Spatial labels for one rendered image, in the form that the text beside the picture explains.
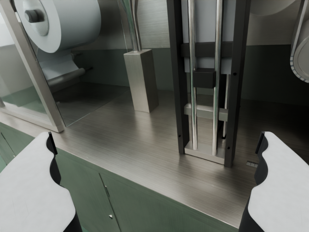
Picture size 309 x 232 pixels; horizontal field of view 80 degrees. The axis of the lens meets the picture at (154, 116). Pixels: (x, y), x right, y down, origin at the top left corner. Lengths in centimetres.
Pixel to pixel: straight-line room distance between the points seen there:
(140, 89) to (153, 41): 32
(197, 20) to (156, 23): 57
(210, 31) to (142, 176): 41
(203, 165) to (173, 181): 10
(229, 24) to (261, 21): 43
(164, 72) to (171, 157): 58
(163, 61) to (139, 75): 27
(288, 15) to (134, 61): 58
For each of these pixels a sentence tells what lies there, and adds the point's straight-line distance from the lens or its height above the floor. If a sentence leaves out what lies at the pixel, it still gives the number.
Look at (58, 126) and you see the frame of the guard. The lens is 90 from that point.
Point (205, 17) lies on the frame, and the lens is 47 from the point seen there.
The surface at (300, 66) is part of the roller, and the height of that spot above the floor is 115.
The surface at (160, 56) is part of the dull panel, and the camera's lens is 105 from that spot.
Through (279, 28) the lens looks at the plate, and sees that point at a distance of 88.
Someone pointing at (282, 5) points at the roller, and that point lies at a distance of 55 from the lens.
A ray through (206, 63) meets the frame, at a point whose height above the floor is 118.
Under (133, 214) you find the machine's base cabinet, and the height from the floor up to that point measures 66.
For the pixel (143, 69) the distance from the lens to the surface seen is 80.
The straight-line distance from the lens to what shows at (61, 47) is 91.
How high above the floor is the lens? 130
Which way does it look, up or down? 29 degrees down
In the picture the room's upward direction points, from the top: 8 degrees counter-clockwise
